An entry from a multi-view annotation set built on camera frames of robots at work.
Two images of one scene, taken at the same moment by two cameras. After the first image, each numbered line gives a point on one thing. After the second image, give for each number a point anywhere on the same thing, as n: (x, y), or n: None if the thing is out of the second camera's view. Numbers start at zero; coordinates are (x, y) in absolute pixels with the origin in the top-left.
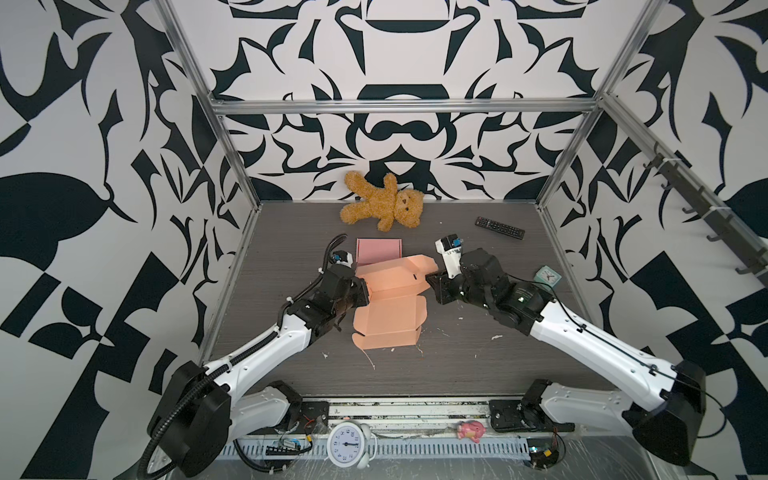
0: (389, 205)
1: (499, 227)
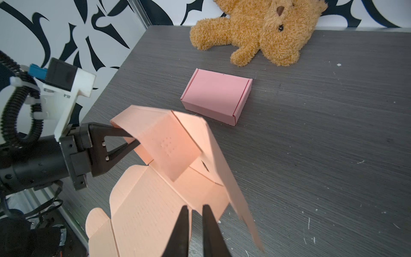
0: (276, 30)
1: None
